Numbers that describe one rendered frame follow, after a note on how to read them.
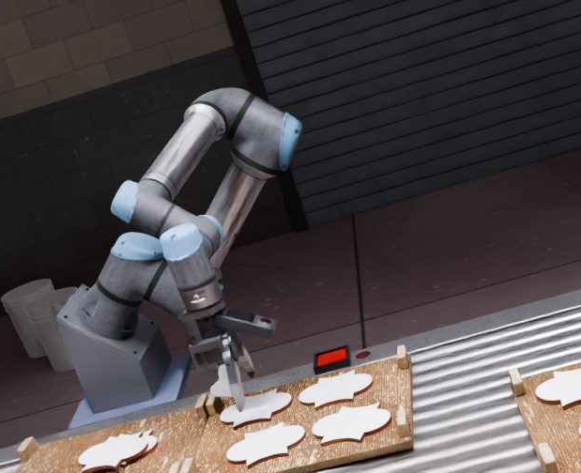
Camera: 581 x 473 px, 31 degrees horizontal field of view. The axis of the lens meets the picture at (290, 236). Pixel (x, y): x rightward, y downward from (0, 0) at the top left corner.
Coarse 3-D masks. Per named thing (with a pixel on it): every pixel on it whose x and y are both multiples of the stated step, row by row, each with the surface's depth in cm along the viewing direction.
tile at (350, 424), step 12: (348, 408) 189; (360, 408) 187; (372, 408) 186; (324, 420) 187; (336, 420) 186; (348, 420) 184; (360, 420) 183; (372, 420) 181; (384, 420) 180; (324, 432) 183; (336, 432) 182; (348, 432) 180; (360, 432) 179; (372, 432) 178; (324, 444) 180
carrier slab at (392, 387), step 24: (384, 360) 206; (408, 360) 202; (288, 384) 210; (312, 384) 206; (384, 384) 196; (408, 384) 193; (288, 408) 199; (312, 408) 196; (336, 408) 192; (384, 408) 186; (408, 408) 183; (216, 432) 199; (240, 432) 195; (312, 432) 186; (384, 432) 178; (216, 456) 189; (288, 456) 180; (312, 456) 178; (336, 456) 175; (360, 456) 174
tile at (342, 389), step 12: (324, 384) 202; (336, 384) 200; (348, 384) 199; (360, 384) 197; (372, 384) 197; (300, 396) 200; (312, 396) 198; (324, 396) 197; (336, 396) 195; (348, 396) 194
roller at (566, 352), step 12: (564, 348) 190; (576, 348) 189; (516, 360) 192; (528, 360) 191; (540, 360) 190; (552, 360) 190; (480, 372) 192; (492, 372) 191; (504, 372) 191; (432, 384) 193; (444, 384) 192; (456, 384) 192; (468, 384) 191; (420, 396) 192
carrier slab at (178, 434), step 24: (192, 408) 213; (96, 432) 217; (120, 432) 213; (144, 432) 209; (168, 432) 206; (192, 432) 202; (48, 456) 213; (72, 456) 209; (168, 456) 195; (192, 456) 192
